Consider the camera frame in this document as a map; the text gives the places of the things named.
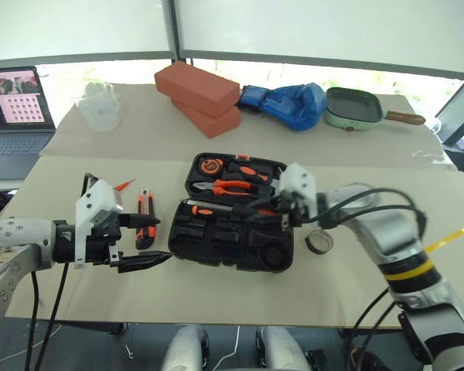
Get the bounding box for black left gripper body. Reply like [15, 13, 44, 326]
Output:
[85, 213, 123, 268]

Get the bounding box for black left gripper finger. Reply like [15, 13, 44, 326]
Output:
[118, 213, 162, 230]
[118, 250, 174, 274]

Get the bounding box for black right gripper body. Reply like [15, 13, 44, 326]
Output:
[273, 192, 315, 233]

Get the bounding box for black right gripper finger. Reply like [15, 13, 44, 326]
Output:
[244, 214, 283, 227]
[241, 200, 281, 213]

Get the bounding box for orange black utility knife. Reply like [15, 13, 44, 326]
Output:
[134, 188, 158, 250]

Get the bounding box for black electrical tape roll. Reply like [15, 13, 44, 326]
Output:
[305, 228, 336, 255]

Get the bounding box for black plastic tool case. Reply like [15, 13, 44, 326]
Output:
[167, 151, 295, 274]

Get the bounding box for orange black tape measure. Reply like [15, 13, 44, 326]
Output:
[199, 156, 226, 175]

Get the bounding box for beige table cover sheet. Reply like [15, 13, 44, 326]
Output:
[0, 154, 464, 329]
[40, 83, 455, 167]

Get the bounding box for red brick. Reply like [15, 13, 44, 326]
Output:
[169, 96, 242, 139]
[153, 61, 241, 119]

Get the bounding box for silver rounded leg shell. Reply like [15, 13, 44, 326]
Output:
[254, 326, 312, 371]
[160, 325, 210, 371]

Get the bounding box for blue boxing glove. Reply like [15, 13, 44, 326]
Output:
[235, 82, 328, 132]

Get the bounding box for white desk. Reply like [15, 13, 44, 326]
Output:
[0, 178, 26, 193]

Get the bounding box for clear plastic measuring cup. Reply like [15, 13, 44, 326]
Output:
[75, 81, 121, 132]

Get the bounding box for open grey laptop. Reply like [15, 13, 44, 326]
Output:
[0, 65, 57, 181]

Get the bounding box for clear packing tape strip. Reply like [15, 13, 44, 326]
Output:
[412, 149, 449, 164]

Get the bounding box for yellow tape strip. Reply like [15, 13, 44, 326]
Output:
[425, 219, 464, 252]

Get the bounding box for white mug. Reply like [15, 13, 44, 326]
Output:
[425, 115, 444, 136]

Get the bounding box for dark framed monitor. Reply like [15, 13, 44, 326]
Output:
[435, 79, 464, 148]

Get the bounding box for orange handled pliers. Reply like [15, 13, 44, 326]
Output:
[191, 179, 254, 197]

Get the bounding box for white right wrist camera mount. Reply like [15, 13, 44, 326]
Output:
[276, 162, 318, 229]

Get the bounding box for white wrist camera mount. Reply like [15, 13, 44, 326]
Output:
[276, 162, 318, 229]
[73, 181, 125, 270]

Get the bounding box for hammer with orange black handle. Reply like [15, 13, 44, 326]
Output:
[226, 158, 285, 198]

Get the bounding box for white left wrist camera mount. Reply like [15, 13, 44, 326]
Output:
[73, 181, 125, 270]

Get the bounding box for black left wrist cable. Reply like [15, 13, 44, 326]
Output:
[40, 172, 101, 371]

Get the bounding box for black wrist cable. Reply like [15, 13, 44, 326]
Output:
[40, 172, 101, 371]
[299, 187, 428, 240]

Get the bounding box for dark table frame bar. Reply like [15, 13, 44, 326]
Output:
[61, 321, 125, 335]

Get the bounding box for black left arm hanging cable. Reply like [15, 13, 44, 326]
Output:
[25, 270, 39, 371]

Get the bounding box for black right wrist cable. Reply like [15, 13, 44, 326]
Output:
[299, 187, 428, 240]

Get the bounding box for thin white cord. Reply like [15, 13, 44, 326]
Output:
[215, 325, 241, 371]

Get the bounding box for green square pan brown handle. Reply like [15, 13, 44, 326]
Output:
[323, 87, 426, 132]

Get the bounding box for black right arm lower cable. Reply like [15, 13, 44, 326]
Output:
[346, 288, 401, 371]

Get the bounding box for grey window frame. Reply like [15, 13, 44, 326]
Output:
[0, 0, 464, 84]

